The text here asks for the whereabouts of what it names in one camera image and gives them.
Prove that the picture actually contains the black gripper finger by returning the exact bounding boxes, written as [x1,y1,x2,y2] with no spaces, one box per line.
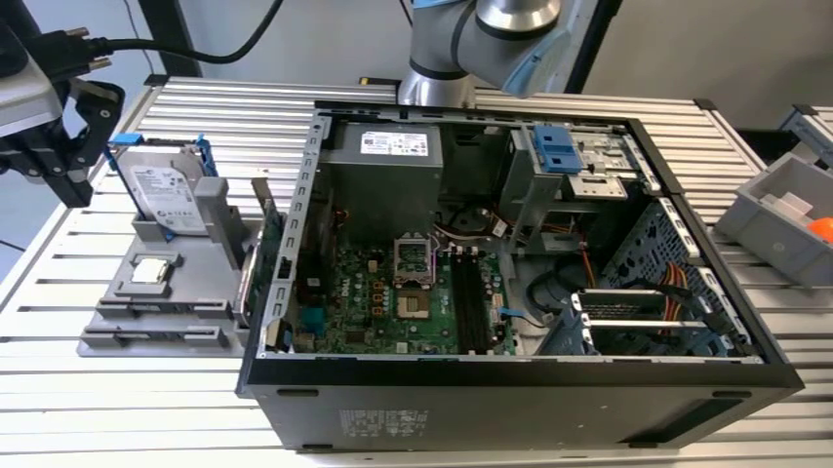
[45,80,125,209]

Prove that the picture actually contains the black RAM slot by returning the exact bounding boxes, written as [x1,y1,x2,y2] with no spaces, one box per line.
[473,247,495,353]
[467,247,487,353]

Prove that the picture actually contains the hard disk in blue carrier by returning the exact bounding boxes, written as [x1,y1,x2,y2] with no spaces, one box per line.
[102,131,217,241]

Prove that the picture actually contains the silver CPU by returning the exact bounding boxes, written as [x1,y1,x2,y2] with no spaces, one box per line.
[128,256,174,287]

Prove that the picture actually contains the grey parts rack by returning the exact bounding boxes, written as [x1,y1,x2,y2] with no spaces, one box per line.
[76,175,262,360]

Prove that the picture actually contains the green graphics card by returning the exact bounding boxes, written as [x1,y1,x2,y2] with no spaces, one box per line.
[233,167,288,329]

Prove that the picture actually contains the blue rear port connector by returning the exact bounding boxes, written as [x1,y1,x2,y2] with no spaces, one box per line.
[299,305,328,333]

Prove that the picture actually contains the grey power supply unit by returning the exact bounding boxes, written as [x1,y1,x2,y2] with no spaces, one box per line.
[319,121,444,248]

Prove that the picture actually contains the metal socket cover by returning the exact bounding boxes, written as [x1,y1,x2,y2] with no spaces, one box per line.
[391,235,437,288]

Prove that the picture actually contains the thin locking lever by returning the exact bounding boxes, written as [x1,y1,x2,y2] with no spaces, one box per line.
[427,236,443,290]

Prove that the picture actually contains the CPU socket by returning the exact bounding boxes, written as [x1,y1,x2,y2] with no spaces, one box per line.
[392,287,436,322]

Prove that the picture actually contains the green motherboard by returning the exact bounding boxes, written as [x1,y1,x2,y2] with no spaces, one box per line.
[289,237,521,356]

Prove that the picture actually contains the round black case speaker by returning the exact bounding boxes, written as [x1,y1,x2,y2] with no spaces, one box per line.
[449,204,500,239]

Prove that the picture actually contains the grey optical drive cage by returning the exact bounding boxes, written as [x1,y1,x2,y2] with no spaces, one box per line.
[497,124,655,257]

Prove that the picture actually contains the blue plastic drive latch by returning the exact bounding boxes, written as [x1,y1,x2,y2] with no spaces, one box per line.
[531,125,582,176]

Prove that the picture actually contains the black open PC case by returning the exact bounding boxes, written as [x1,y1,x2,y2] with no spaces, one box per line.
[233,99,807,452]

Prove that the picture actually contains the silver disk bay cage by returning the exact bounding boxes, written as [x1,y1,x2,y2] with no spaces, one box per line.
[570,287,716,356]

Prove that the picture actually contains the grey plastic bin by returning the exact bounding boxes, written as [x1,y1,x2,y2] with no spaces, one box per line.
[712,152,833,293]

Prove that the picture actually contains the white block in bin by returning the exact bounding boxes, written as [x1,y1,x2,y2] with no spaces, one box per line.
[758,192,815,218]

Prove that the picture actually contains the blue-grey plastic bin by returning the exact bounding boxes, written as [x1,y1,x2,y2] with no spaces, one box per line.
[778,103,833,170]

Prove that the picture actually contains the orange ball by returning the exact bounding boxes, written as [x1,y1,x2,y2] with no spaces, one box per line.
[804,216,833,245]

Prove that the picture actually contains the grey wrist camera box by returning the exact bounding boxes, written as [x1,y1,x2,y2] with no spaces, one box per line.
[0,60,64,140]

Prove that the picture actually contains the black camera cable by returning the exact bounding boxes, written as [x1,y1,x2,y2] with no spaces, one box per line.
[37,0,286,83]

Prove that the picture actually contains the black metal frame post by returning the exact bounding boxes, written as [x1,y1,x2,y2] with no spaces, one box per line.
[145,0,202,78]
[564,0,624,95]

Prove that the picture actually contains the flat pale blue cable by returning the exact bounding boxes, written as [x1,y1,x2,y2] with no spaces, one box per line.
[495,305,547,327]

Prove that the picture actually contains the thick black cable loop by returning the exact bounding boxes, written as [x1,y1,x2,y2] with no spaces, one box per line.
[524,266,578,321]

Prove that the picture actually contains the multicolour board power wires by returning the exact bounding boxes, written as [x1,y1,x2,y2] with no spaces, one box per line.
[544,218,599,290]

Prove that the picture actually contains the multicolour drive power wires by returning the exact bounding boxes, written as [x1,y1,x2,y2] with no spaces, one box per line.
[654,264,690,338]

